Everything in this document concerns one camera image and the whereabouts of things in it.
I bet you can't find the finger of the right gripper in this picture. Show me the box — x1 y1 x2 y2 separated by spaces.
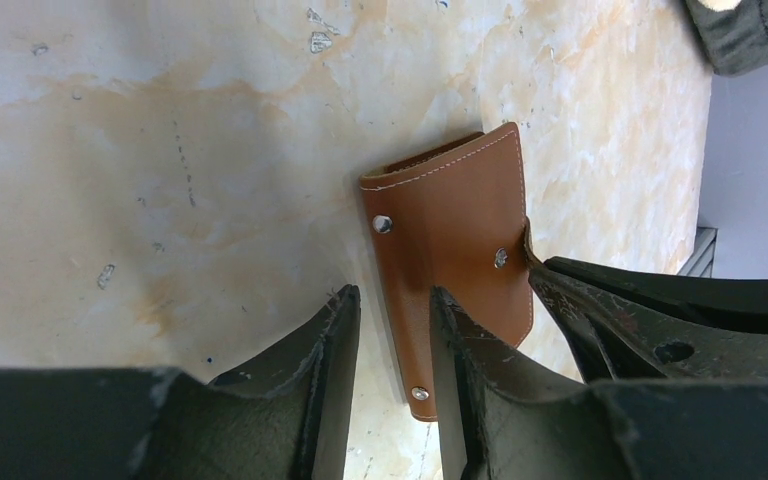
545 256 768 334
529 260 768 382

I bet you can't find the brown leather card holder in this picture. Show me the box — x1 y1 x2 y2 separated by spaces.
359 122 534 422

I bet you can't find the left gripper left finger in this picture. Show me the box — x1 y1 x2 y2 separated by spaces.
0 285 361 479

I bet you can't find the black floral plush blanket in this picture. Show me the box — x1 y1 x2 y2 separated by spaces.
685 0 768 77

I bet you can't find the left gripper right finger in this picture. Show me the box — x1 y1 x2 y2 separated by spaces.
429 287 768 479

